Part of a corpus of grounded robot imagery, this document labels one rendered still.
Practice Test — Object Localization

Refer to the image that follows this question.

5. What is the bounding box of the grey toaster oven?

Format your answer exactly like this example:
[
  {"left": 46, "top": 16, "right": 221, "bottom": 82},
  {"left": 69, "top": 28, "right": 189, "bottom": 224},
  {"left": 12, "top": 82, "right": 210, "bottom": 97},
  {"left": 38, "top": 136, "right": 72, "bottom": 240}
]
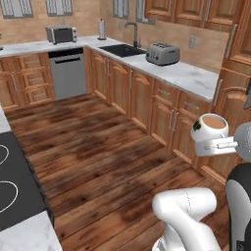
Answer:
[{"left": 44, "top": 25, "right": 78, "bottom": 45}]

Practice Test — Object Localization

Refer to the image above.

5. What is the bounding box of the dark grey tap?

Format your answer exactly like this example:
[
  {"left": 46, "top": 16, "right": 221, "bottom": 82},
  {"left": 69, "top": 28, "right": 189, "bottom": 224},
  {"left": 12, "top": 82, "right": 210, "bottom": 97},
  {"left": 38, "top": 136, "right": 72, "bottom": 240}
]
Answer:
[{"left": 124, "top": 21, "right": 142, "bottom": 49}]

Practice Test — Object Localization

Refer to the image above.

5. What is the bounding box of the long metal cabinet handle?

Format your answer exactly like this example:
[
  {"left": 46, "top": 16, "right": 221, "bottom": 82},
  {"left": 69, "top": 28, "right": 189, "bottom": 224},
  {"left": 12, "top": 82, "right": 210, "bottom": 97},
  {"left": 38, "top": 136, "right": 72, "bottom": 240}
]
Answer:
[
  {"left": 225, "top": 23, "right": 239, "bottom": 60},
  {"left": 212, "top": 77, "right": 225, "bottom": 108}
]

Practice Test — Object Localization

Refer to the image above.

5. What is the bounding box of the black hob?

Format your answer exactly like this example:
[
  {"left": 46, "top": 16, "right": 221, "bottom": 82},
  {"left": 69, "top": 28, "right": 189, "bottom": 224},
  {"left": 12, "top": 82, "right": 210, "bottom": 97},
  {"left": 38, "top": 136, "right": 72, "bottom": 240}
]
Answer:
[{"left": 0, "top": 130, "right": 49, "bottom": 233}]

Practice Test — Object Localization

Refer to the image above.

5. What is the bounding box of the metal drawer handle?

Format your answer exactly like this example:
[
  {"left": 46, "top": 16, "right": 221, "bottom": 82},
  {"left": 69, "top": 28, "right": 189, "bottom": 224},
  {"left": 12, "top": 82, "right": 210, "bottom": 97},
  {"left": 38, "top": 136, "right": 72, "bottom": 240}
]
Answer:
[
  {"left": 157, "top": 88, "right": 172, "bottom": 97},
  {"left": 183, "top": 101, "right": 201, "bottom": 111}
]

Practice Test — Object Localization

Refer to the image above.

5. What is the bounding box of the window with grey blinds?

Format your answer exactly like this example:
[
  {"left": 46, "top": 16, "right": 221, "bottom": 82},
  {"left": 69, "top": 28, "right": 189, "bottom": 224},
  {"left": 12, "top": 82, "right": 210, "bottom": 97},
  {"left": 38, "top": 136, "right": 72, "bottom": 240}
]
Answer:
[
  {"left": 44, "top": 0, "right": 74, "bottom": 18},
  {"left": 112, "top": 0, "right": 130, "bottom": 20},
  {"left": 0, "top": 0, "right": 34, "bottom": 20},
  {"left": 134, "top": 0, "right": 157, "bottom": 25}
]

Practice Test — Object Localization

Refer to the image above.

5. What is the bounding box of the grey toaster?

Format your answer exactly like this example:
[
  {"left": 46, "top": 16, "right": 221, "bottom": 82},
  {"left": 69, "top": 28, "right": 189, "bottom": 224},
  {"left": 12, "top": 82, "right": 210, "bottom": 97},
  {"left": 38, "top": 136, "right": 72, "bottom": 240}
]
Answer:
[{"left": 145, "top": 42, "right": 181, "bottom": 67}]

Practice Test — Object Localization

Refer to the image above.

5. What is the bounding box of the grey dishwasher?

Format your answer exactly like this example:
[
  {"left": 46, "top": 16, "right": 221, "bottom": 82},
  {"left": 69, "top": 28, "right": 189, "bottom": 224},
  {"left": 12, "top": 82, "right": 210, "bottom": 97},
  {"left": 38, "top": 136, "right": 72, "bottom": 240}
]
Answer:
[{"left": 47, "top": 47, "right": 88, "bottom": 101}]

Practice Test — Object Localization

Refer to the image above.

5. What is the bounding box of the wooden cupboard run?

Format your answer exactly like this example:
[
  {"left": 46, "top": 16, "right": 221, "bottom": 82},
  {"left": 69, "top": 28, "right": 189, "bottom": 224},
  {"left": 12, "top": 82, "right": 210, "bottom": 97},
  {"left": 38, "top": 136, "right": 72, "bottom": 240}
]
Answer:
[
  {"left": 0, "top": 52, "right": 56, "bottom": 113},
  {"left": 144, "top": 0, "right": 245, "bottom": 34}
]

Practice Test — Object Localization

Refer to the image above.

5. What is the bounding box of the wooden lower cupboard run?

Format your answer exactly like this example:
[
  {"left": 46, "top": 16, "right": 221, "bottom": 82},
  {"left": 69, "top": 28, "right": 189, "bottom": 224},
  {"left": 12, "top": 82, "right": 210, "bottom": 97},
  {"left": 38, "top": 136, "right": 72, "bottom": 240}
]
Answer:
[{"left": 0, "top": 52, "right": 56, "bottom": 113}]

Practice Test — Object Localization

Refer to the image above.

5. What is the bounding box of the wooden drawer front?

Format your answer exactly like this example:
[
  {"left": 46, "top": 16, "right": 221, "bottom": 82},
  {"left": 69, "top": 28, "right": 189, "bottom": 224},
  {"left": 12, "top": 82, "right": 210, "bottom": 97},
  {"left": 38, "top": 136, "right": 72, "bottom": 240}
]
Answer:
[
  {"left": 153, "top": 78, "right": 180, "bottom": 108},
  {"left": 177, "top": 91, "right": 211, "bottom": 121}
]

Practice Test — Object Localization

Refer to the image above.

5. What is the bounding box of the white cup of tea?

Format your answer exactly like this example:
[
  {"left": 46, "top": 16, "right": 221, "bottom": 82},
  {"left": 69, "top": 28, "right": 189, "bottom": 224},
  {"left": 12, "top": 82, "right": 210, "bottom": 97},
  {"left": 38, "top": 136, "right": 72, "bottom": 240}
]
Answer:
[{"left": 190, "top": 113, "right": 230, "bottom": 143}]

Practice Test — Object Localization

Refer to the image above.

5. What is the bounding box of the wooden upper cupboard run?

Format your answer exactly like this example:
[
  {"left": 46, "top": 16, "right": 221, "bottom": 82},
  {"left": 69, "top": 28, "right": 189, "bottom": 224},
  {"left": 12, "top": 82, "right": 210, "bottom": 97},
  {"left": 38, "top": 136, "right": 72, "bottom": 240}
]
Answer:
[{"left": 144, "top": 0, "right": 245, "bottom": 34}]

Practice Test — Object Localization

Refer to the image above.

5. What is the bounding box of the black sink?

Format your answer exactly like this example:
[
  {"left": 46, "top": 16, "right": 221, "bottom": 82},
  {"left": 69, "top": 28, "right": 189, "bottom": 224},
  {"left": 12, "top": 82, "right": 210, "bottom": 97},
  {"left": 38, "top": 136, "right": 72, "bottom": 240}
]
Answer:
[{"left": 98, "top": 43, "right": 147, "bottom": 59}]

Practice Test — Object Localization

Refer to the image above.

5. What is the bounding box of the wooden tall cabinet door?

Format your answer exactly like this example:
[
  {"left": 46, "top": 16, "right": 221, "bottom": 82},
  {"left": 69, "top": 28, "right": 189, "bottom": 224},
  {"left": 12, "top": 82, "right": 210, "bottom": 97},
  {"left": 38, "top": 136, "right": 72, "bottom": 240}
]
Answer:
[
  {"left": 223, "top": 0, "right": 251, "bottom": 67},
  {"left": 195, "top": 66, "right": 251, "bottom": 185}
]

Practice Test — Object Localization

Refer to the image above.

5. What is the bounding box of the white paper towel roll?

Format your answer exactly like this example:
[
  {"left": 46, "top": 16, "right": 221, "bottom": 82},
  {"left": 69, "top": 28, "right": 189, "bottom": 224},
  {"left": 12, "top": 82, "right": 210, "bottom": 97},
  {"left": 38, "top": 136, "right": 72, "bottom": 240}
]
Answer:
[{"left": 97, "top": 18, "right": 108, "bottom": 41}]

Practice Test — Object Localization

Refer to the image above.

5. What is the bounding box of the wooden cupboard door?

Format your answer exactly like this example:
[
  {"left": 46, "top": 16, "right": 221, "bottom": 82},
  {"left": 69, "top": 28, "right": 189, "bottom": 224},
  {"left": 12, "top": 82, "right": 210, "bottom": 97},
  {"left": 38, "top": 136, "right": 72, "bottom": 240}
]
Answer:
[
  {"left": 171, "top": 110, "right": 198, "bottom": 165},
  {"left": 108, "top": 59, "right": 132, "bottom": 117},
  {"left": 129, "top": 69, "right": 155, "bottom": 132},
  {"left": 150, "top": 97, "right": 176, "bottom": 147},
  {"left": 90, "top": 51, "right": 110, "bottom": 102}
]

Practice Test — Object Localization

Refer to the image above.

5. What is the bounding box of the grey wall socket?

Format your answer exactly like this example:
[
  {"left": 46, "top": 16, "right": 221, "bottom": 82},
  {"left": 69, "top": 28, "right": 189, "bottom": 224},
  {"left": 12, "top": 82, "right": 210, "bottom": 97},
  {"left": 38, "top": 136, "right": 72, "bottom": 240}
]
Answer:
[{"left": 187, "top": 34, "right": 197, "bottom": 50}]

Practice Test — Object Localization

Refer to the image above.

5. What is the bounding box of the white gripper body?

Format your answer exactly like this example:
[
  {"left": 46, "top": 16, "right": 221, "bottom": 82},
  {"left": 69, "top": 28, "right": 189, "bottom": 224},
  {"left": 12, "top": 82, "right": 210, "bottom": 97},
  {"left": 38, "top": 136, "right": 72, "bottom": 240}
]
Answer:
[{"left": 194, "top": 135, "right": 240, "bottom": 158}]

